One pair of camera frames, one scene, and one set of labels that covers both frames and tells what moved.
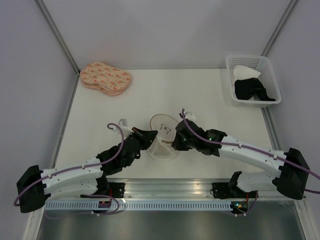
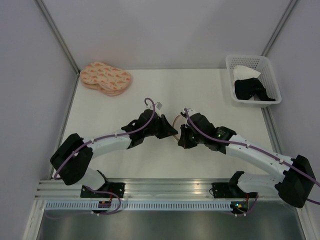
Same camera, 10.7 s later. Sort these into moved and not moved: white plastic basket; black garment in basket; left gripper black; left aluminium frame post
Moved: left gripper black
Not moved: black garment in basket; white plastic basket; left aluminium frame post
